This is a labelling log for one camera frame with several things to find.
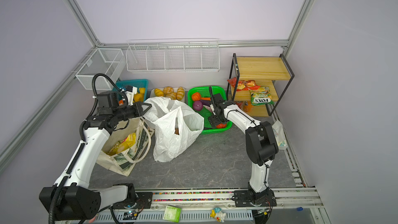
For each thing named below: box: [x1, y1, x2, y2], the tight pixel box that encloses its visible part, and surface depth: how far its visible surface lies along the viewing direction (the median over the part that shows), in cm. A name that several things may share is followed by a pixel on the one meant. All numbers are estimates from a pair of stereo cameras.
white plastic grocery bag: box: [143, 96, 205, 163], surface depth 73 cm
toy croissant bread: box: [163, 86, 174, 95], surface depth 118 cm
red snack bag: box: [226, 77, 262, 92], surface depth 89 cm
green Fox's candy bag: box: [250, 86, 275, 106], surface depth 92 cm
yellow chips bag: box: [107, 132, 137, 157], surface depth 79 cm
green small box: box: [162, 205, 182, 223], surface depth 70 cm
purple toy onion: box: [192, 100, 204, 112], surface depth 107 cm
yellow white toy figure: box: [209, 207, 226, 223], surface depth 69 cm
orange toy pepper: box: [191, 92, 202, 102], surface depth 110 cm
